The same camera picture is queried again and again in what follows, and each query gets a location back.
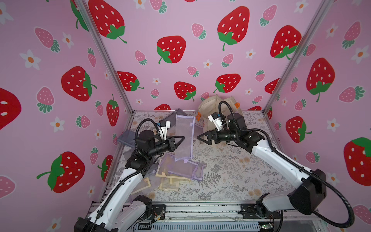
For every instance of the right frame post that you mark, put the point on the right frame post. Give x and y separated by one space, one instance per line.
316 21

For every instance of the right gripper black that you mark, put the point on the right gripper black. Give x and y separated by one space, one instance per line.
212 137

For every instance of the beige canvas bag orange handles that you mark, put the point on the beige canvas bag orange handles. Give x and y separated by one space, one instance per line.
210 106

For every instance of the frame post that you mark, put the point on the frame post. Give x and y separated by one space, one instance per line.
87 17
316 21

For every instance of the left frame post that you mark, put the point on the left frame post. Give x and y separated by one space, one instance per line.
87 17

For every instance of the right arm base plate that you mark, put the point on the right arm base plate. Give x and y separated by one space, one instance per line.
251 211

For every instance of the grey mesh pouch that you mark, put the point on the grey mesh pouch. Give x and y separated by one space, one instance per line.
172 116
127 138

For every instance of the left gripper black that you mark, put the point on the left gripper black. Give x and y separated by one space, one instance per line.
168 142

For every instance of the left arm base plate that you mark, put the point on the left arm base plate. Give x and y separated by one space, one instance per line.
154 212

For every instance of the aluminium frame rail front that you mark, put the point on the aluminium frame rail front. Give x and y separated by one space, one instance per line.
207 211

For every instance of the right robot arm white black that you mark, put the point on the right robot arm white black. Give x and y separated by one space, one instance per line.
309 187

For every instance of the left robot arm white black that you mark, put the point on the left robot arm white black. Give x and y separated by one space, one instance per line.
111 215

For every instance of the grey mesh pouch left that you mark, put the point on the grey mesh pouch left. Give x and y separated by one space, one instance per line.
127 138

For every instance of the purple mesh pouch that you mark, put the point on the purple mesh pouch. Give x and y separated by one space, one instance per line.
184 127

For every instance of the grey mesh pouch far back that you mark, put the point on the grey mesh pouch far back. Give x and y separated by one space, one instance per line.
172 116

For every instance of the yellow-trim mesh pouch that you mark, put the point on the yellow-trim mesh pouch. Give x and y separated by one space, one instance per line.
171 182
144 184

